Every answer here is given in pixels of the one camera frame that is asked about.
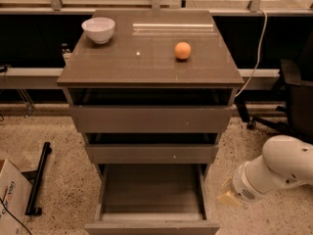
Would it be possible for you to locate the black office chair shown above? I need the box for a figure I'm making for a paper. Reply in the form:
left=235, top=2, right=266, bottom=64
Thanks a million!
left=235, top=32, right=313, bottom=143

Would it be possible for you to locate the grey top drawer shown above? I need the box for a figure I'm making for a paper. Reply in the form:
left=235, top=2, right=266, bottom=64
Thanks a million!
left=69, top=88, right=233, bottom=133

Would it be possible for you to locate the grey drawer cabinet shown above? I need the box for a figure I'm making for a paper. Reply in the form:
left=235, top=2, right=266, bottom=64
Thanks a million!
left=56, top=9, right=246, bottom=181

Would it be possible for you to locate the orange fruit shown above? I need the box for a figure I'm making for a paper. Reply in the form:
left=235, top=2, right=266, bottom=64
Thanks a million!
left=174, top=42, right=191, bottom=60

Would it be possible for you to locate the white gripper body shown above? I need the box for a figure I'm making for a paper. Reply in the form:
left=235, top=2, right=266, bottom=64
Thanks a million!
left=231, top=162, right=264, bottom=203

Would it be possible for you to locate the grey drawer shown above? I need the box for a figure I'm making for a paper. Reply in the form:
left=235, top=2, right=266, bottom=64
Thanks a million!
left=85, top=133, right=218, bottom=164
left=85, top=164, right=219, bottom=235
left=69, top=88, right=233, bottom=133

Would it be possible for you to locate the black metal stand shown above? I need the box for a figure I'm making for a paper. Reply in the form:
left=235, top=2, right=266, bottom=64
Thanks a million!
left=22, top=142, right=52, bottom=215

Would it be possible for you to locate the cardboard box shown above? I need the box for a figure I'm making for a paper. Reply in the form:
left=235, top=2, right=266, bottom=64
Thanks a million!
left=0, top=160, right=31, bottom=235

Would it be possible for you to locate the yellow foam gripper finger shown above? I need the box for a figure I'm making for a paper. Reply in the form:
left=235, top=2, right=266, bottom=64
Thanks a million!
left=217, top=177, right=241, bottom=206

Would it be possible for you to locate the black cable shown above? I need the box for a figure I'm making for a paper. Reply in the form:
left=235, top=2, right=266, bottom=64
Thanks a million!
left=0, top=200, right=32, bottom=235

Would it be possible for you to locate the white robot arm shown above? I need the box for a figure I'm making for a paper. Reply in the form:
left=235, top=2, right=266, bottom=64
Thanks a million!
left=217, top=135, right=313, bottom=206

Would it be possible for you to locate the grey bottom drawer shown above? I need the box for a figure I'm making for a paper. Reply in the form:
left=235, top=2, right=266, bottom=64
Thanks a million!
left=85, top=164, right=219, bottom=235

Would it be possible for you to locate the white cable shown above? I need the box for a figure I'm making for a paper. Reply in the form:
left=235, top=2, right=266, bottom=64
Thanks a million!
left=234, top=8, right=268, bottom=98

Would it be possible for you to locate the grey middle drawer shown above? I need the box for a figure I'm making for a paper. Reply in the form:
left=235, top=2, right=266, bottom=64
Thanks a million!
left=85, top=133, right=218, bottom=164

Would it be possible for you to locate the white ceramic bowl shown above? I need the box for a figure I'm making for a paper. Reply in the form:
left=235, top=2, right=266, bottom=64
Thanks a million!
left=81, top=18, right=115, bottom=44

